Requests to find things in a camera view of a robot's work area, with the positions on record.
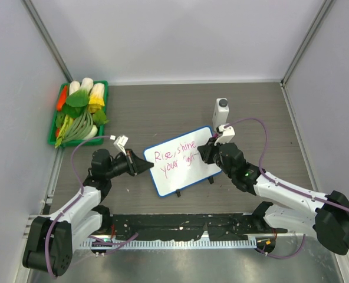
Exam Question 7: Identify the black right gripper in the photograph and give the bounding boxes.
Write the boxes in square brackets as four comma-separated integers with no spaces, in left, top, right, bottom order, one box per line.
[199,136,235,179]

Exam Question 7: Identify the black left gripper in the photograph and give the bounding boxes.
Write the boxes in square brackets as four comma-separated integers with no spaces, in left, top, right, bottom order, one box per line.
[105,149,152,179]

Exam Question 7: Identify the blue-framed whiteboard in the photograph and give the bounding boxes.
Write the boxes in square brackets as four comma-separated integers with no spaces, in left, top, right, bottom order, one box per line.
[143,126,221,197]

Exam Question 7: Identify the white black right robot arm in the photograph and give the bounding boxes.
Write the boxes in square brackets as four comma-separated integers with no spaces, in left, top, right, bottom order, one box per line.
[197,139,349,255]

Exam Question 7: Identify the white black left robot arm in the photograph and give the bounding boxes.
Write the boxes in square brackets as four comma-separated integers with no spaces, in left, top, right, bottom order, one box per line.
[22,149,154,278]

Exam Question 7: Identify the white bottle black cap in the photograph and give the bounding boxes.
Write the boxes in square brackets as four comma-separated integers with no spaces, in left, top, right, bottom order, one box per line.
[212,98,229,131]

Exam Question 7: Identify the green toy bean bundle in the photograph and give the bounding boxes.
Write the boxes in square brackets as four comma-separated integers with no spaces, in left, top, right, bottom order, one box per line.
[62,110,98,143]

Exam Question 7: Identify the green plastic vegetable tray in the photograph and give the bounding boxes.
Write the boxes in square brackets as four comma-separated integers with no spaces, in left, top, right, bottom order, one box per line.
[48,81,108,147]

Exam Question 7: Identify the yellow white toy napa cabbage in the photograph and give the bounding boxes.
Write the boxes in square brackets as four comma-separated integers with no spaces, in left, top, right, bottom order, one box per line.
[88,83,105,114]

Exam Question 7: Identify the yellow green toy stalks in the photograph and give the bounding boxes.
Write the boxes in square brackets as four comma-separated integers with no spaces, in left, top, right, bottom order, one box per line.
[54,115,74,148]

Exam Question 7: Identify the white green toy cabbage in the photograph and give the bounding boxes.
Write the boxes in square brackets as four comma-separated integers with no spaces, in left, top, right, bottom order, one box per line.
[80,77,94,93]

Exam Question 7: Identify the orange toy carrot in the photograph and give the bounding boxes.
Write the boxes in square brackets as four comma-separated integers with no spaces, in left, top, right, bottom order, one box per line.
[56,85,68,111]

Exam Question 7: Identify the white toy bok choy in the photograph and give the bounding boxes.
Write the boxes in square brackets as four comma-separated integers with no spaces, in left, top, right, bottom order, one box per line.
[68,81,81,96]

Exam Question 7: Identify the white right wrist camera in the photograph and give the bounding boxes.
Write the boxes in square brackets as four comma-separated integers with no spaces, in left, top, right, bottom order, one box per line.
[214,124,235,145]

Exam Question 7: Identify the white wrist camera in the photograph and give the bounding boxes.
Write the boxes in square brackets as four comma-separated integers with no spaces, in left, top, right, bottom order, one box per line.
[214,124,235,145]
[110,135,129,155]

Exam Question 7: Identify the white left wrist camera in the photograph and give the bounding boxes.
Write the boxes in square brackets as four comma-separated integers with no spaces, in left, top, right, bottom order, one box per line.
[110,135,129,155]

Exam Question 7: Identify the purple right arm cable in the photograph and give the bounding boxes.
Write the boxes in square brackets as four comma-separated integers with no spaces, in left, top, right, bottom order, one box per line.
[227,117,349,261]

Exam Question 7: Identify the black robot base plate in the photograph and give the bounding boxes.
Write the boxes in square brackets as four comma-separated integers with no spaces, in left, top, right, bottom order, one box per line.
[77,212,289,241]

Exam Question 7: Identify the white slotted cable duct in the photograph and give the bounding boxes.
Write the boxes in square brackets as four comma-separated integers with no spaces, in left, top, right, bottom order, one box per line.
[75,237,257,251]

